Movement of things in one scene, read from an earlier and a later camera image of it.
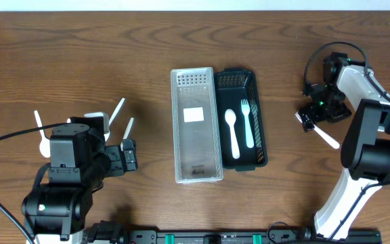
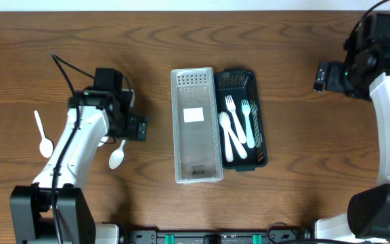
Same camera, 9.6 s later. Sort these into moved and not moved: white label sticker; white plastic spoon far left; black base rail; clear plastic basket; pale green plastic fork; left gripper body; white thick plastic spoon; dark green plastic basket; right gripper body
Moved: left gripper body; right gripper body; white thick plastic spoon
Not moved: clear plastic basket; white label sticker; white plastic spoon far left; black base rail; dark green plastic basket; pale green plastic fork
